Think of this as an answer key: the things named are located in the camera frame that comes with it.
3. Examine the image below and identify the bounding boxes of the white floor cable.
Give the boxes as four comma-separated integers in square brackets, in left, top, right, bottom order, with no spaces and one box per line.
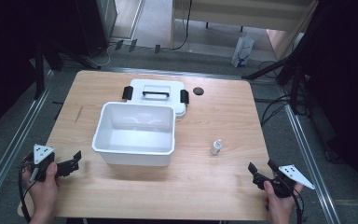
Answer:
[99,42,117,67]

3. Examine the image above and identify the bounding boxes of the person's left hand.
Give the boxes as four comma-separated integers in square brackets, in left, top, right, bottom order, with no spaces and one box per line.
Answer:
[21,161,60,224]

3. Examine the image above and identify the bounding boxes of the white and blue bag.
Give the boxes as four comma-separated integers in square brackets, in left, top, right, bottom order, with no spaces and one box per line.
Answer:
[230,35,255,69]

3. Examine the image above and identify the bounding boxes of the black floor cables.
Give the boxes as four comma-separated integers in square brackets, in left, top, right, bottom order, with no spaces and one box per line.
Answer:
[254,59,296,128]

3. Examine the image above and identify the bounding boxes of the white lid with black latches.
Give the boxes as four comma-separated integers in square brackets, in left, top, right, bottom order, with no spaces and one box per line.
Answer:
[121,77,190,119]

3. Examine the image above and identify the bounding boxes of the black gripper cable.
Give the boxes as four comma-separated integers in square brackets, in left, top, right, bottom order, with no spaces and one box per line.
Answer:
[17,157,34,224]
[287,178,306,224]

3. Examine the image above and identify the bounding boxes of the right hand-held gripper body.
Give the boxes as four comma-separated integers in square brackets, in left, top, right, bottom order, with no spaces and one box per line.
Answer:
[253,164,316,199]

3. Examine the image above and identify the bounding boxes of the metal floor rail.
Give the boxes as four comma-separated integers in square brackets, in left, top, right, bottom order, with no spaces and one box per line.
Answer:
[0,68,56,217]
[278,85,343,224]

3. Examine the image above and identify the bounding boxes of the person's right hand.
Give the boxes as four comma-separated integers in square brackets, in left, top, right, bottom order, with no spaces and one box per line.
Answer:
[262,180,304,224]

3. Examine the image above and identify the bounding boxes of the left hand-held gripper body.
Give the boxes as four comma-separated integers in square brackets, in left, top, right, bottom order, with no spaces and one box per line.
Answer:
[22,143,63,183]

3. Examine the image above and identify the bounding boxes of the dark cabinet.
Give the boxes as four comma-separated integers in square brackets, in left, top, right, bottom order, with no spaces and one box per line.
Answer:
[74,0,119,59]

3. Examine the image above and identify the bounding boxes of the white plastic storage box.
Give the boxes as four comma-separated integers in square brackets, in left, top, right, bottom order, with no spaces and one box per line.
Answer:
[91,101,177,167]

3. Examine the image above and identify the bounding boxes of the black hanging cable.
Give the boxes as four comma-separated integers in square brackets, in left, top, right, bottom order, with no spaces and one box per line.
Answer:
[170,0,194,51]

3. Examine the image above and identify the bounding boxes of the small white bottle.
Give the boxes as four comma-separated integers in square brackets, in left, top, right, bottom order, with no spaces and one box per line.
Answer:
[210,138,225,156]

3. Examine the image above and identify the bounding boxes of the black metal stand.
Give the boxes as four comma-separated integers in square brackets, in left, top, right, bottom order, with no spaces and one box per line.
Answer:
[32,38,103,101]
[241,0,334,116]

